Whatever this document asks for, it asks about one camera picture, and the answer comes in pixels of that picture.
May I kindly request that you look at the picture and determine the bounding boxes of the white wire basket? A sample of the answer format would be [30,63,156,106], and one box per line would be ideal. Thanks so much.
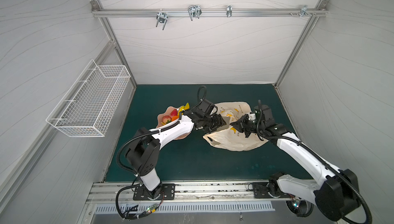
[46,60,131,137]

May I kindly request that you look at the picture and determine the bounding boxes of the metal u-bolt clamp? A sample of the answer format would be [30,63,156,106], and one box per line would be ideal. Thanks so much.
[156,12,168,30]
[187,5,202,21]

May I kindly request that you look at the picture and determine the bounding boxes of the metal hook clamp right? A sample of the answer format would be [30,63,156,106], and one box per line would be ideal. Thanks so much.
[289,5,317,18]

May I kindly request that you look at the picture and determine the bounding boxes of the metal U-bolt clamp middle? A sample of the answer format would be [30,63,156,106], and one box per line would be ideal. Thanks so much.
[187,5,202,21]

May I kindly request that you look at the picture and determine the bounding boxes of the left black corrugated cable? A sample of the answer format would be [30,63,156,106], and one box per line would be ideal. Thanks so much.
[116,120,181,175]

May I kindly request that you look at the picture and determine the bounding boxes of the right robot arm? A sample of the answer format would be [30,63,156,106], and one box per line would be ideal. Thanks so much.
[230,113,362,222]

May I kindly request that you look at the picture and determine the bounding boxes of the aluminium cross rail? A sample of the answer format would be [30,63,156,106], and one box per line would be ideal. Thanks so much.
[93,7,329,18]

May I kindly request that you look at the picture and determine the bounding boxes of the black corrugated cable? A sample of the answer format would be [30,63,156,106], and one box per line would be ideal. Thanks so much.
[116,120,181,175]
[258,131,373,224]

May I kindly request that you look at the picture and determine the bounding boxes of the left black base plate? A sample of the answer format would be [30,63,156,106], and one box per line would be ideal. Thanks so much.
[133,183,175,201]

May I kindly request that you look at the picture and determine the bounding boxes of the small metal bracket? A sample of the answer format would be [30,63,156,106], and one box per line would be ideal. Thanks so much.
[226,5,233,18]

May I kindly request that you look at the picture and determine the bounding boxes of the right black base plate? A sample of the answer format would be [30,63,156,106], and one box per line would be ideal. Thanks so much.
[248,181,292,199]

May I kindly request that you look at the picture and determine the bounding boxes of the yellow banana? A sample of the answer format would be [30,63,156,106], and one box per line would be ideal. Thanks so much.
[178,103,190,114]

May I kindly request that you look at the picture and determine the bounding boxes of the right black corrugated cable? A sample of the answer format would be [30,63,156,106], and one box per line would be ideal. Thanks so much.
[258,131,373,224]

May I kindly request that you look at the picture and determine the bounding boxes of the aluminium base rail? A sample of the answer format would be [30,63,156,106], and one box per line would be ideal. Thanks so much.
[86,180,295,204]

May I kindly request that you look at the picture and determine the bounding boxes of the banana print plastic bag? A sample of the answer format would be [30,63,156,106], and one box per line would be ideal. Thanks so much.
[203,102,268,151]

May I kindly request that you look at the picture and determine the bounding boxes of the red apple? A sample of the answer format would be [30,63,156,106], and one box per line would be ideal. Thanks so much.
[169,109,178,118]

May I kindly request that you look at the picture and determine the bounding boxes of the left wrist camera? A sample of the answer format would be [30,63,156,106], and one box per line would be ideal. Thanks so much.
[196,99,215,116]

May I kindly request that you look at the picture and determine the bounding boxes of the green table mat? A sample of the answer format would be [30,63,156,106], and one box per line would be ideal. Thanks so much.
[118,84,309,181]

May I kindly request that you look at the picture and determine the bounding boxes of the metal U-bolt clamp left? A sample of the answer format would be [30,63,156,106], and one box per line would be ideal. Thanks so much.
[156,12,168,30]

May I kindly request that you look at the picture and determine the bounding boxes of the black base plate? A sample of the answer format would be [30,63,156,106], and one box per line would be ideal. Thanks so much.
[248,181,292,199]
[133,183,175,201]

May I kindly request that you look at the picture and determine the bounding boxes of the white vent strip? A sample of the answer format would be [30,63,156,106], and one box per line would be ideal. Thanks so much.
[94,200,275,214]

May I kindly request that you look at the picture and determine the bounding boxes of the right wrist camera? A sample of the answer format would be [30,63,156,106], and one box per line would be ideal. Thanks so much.
[255,105,276,127]

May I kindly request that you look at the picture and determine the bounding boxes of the red strawberry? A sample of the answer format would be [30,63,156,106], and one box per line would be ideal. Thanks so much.
[162,115,172,125]

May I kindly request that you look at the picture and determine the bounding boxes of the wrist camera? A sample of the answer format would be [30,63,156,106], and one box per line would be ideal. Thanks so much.
[196,99,215,116]
[255,105,276,127]

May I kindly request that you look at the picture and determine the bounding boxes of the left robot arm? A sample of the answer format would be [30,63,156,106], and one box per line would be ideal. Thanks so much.
[125,111,228,199]

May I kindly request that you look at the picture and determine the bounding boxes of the orange fruit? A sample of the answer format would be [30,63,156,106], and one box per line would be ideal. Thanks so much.
[171,115,179,121]

